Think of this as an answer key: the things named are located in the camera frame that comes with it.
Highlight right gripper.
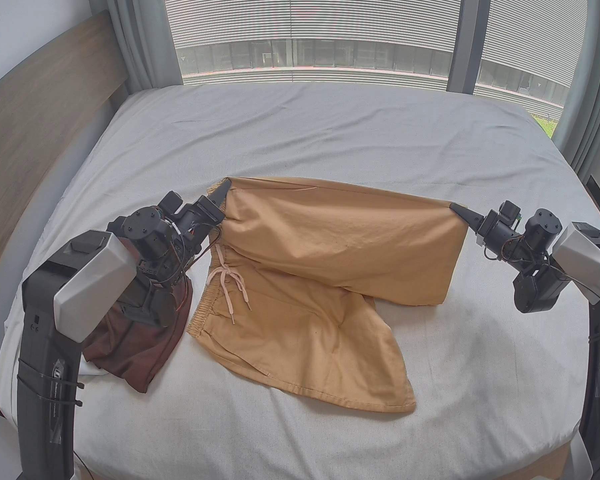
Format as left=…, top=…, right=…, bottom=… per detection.
left=450, top=203, right=520, bottom=250

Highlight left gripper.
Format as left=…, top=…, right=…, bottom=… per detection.
left=177, top=178, right=233, bottom=237

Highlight tan shorts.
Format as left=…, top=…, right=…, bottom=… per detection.
left=187, top=177, right=469, bottom=414

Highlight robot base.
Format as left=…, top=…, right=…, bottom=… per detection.
left=573, top=437, right=596, bottom=480

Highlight bed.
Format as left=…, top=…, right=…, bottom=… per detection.
left=0, top=10, right=600, bottom=480

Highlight brown garment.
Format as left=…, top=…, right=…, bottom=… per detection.
left=82, top=238, right=195, bottom=395

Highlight grey-green curtain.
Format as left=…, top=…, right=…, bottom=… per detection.
left=550, top=0, right=600, bottom=180
left=84, top=0, right=184, bottom=95

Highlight window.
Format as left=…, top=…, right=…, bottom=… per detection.
left=161, top=0, right=590, bottom=121

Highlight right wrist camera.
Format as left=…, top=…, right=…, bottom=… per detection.
left=497, top=200, right=524, bottom=229

